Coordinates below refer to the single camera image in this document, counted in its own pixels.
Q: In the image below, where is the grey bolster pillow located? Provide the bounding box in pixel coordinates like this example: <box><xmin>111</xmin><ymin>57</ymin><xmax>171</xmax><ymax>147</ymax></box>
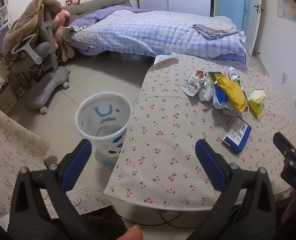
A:
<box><xmin>61</xmin><ymin>0</ymin><xmax>134</xmax><ymax>23</ymax></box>

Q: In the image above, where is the white and red snack packet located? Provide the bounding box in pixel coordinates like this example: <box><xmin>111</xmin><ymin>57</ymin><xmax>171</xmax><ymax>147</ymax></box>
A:
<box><xmin>180</xmin><ymin>70</ymin><xmax>206</xmax><ymax>97</ymax></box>

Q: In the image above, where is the grey swivel chair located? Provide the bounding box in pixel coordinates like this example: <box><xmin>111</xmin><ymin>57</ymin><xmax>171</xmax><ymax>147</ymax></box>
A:
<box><xmin>3</xmin><ymin>5</ymin><xmax>71</xmax><ymax>113</ymax></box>

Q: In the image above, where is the blue box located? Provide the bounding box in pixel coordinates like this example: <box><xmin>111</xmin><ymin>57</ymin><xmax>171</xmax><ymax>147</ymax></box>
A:
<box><xmin>222</xmin><ymin>117</ymin><xmax>253</xmax><ymax>155</ymax></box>

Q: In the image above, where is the floral print cloth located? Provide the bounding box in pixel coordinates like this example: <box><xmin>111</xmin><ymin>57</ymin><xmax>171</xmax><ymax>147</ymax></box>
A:
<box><xmin>0</xmin><ymin>102</ymin><xmax>113</xmax><ymax>220</ymax></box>

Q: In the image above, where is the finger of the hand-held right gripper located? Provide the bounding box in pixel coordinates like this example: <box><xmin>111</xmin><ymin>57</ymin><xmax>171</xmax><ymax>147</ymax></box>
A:
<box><xmin>273</xmin><ymin>132</ymin><xmax>296</xmax><ymax>170</ymax></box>

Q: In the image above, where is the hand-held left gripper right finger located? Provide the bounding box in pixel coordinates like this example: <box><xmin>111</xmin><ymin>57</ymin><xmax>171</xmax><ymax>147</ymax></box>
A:
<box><xmin>185</xmin><ymin>139</ymin><xmax>285</xmax><ymax>240</ymax></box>

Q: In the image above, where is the small white box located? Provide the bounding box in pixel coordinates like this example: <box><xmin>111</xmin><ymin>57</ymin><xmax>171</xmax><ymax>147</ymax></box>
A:
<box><xmin>222</xmin><ymin>105</ymin><xmax>239</xmax><ymax>118</ymax></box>

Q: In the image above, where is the brown fleece blanket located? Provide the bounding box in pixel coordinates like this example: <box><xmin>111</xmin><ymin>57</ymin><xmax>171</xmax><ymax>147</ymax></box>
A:
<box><xmin>2</xmin><ymin>0</ymin><xmax>63</xmax><ymax>67</ymax></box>

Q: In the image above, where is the white plastic bin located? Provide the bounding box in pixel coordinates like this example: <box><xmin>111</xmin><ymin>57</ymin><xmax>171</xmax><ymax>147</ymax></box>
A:
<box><xmin>74</xmin><ymin>92</ymin><xmax>134</xmax><ymax>168</ymax></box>

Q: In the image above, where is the blue and white packet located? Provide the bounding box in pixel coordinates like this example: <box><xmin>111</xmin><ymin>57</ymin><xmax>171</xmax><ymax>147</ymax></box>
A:
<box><xmin>212</xmin><ymin>81</ymin><xmax>230</xmax><ymax>109</ymax></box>

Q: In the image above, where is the small yellow packet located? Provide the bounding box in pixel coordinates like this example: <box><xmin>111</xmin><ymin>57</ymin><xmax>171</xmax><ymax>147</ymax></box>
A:
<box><xmin>247</xmin><ymin>87</ymin><xmax>266</xmax><ymax>118</ymax></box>

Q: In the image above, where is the cherry print tablecloth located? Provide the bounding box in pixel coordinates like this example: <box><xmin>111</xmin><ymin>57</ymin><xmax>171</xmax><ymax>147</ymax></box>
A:
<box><xmin>103</xmin><ymin>54</ymin><xmax>296</xmax><ymax>212</ymax></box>

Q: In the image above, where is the silver and white packet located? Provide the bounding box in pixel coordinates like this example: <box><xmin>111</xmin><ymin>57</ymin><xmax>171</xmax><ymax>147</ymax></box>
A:
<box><xmin>199</xmin><ymin>79</ymin><xmax>215</xmax><ymax>102</ymax></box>

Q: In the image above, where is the purple bed sheet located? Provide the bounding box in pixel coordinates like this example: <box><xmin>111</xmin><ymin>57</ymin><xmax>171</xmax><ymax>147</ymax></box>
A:
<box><xmin>213</xmin><ymin>52</ymin><xmax>247</xmax><ymax>65</ymax></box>

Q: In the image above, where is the folded checkered cloth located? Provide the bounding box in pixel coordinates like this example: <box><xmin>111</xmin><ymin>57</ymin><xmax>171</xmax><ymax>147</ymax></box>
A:
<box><xmin>192</xmin><ymin>24</ymin><xmax>240</xmax><ymax>40</ymax></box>

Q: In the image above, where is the black cable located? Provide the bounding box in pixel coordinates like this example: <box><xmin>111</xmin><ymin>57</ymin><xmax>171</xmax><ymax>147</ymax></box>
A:
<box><xmin>158</xmin><ymin>210</ymin><xmax>215</xmax><ymax>230</ymax></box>

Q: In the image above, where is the white plastic bottle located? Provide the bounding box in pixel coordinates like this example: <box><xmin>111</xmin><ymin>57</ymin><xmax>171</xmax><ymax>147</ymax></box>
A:
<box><xmin>227</xmin><ymin>66</ymin><xmax>240</xmax><ymax>82</ymax></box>

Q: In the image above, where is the large yellow packet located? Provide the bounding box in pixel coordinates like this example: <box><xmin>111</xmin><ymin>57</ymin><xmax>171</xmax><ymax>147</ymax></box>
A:
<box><xmin>214</xmin><ymin>74</ymin><xmax>248</xmax><ymax>112</ymax></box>

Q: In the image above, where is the person's left hand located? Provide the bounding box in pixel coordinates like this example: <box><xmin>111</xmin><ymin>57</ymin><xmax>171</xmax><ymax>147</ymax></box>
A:
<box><xmin>118</xmin><ymin>224</ymin><xmax>143</xmax><ymax>240</ymax></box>

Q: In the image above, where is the pink plush toy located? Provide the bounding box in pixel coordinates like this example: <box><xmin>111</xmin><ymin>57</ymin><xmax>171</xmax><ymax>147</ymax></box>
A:
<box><xmin>51</xmin><ymin>9</ymin><xmax>76</xmax><ymax>62</ymax></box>

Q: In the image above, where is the green and yellow sponge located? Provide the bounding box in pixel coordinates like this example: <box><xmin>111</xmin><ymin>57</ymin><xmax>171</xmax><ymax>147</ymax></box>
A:
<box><xmin>208</xmin><ymin>72</ymin><xmax>223</xmax><ymax>83</ymax></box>

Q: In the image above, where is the blue door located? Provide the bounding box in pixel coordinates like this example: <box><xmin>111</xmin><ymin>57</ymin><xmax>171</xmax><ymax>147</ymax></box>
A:
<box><xmin>218</xmin><ymin>0</ymin><xmax>252</xmax><ymax>32</ymax></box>

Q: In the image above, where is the purple checkered quilt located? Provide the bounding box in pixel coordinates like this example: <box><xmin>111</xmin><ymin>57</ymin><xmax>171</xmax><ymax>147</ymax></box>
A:
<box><xmin>63</xmin><ymin>9</ymin><xmax>247</xmax><ymax>58</ymax></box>

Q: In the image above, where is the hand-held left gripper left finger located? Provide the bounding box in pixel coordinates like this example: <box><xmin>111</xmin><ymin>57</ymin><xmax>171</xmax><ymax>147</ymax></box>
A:
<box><xmin>7</xmin><ymin>139</ymin><xmax>108</xmax><ymax>240</ymax></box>

